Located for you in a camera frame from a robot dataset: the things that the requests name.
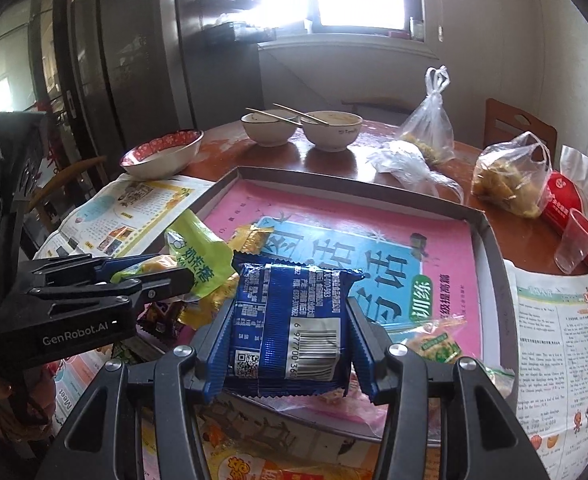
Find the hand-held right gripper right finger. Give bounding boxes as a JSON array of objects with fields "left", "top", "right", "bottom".
[{"left": 346, "top": 297, "right": 555, "bottom": 480}]

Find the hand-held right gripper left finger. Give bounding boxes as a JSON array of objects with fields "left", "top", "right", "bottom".
[{"left": 34, "top": 300, "right": 237, "bottom": 480}]

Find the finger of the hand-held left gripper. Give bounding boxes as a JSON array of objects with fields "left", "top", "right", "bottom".
[
  {"left": 16, "top": 254, "right": 150, "bottom": 287},
  {"left": 4, "top": 265, "right": 196, "bottom": 322}
]

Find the dark brown snack packet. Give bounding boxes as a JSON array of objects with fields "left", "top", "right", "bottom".
[{"left": 139, "top": 301, "right": 186, "bottom": 343}]

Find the green and yellow snack packet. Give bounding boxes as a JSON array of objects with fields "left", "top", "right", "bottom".
[{"left": 111, "top": 209, "right": 241, "bottom": 302}]

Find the clear snack bag green label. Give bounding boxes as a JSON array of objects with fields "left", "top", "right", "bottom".
[{"left": 354, "top": 315, "right": 517, "bottom": 438}]

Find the blue snack packet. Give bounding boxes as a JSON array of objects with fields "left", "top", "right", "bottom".
[{"left": 222, "top": 260, "right": 366, "bottom": 398}]

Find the grey cardboard box tray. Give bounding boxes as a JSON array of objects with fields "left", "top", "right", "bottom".
[{"left": 141, "top": 166, "right": 520, "bottom": 443}]

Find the dark green snack packet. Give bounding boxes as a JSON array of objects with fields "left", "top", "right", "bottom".
[{"left": 108, "top": 337, "right": 147, "bottom": 367}]

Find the colourful children's newspaper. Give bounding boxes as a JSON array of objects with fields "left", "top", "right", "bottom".
[{"left": 34, "top": 175, "right": 215, "bottom": 431}]

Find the orange newspaper page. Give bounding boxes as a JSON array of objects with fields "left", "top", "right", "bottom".
[{"left": 141, "top": 395, "right": 390, "bottom": 480}]

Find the wooden chair with curved armrest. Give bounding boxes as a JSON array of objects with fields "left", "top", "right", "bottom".
[{"left": 26, "top": 156, "right": 110, "bottom": 231}]

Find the orange snack packet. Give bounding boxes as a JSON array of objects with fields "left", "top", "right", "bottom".
[{"left": 201, "top": 452, "right": 375, "bottom": 480}]

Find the red patterned bowl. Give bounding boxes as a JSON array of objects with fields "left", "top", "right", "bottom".
[{"left": 120, "top": 129, "right": 205, "bottom": 179}]

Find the pink and blue book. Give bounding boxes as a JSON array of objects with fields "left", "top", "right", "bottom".
[{"left": 201, "top": 180, "right": 482, "bottom": 361}]

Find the white ceramic bowl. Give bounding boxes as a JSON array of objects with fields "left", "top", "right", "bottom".
[
  {"left": 240, "top": 111, "right": 300, "bottom": 147},
  {"left": 301, "top": 111, "right": 363, "bottom": 152}
]

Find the crumpled clear plastic bag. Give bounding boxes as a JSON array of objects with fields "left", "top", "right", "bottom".
[{"left": 366, "top": 141, "right": 465, "bottom": 206}]

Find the white text newspaper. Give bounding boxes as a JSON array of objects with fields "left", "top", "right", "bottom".
[{"left": 504, "top": 259, "right": 588, "bottom": 480}]

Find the glass door with red decals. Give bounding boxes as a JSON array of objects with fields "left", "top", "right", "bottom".
[{"left": 0, "top": 0, "right": 75, "bottom": 161}]

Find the wooden chopsticks pair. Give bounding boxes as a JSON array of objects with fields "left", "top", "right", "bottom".
[
  {"left": 245, "top": 108, "right": 300, "bottom": 126},
  {"left": 272, "top": 103, "right": 330, "bottom": 126}
]

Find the dark refrigerator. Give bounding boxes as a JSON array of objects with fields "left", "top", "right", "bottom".
[{"left": 69, "top": 0, "right": 265, "bottom": 171}]

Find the plastic bag of fried food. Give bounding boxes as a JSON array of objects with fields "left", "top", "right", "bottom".
[{"left": 471, "top": 131, "right": 554, "bottom": 218}]

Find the knotted plastic bag yellow food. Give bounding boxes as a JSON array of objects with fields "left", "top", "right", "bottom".
[{"left": 394, "top": 66, "right": 456, "bottom": 167}]

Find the clear plastic cup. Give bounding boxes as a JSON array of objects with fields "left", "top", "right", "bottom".
[{"left": 554, "top": 208, "right": 588, "bottom": 275}]

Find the red tissue pack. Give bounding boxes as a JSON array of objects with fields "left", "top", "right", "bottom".
[{"left": 539, "top": 145, "right": 588, "bottom": 271}]

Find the wooden chair with cutout back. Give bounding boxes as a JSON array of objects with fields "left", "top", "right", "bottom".
[{"left": 484, "top": 98, "right": 558, "bottom": 153}]

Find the wall storage rack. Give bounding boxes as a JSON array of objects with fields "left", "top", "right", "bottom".
[{"left": 194, "top": 0, "right": 275, "bottom": 46}]

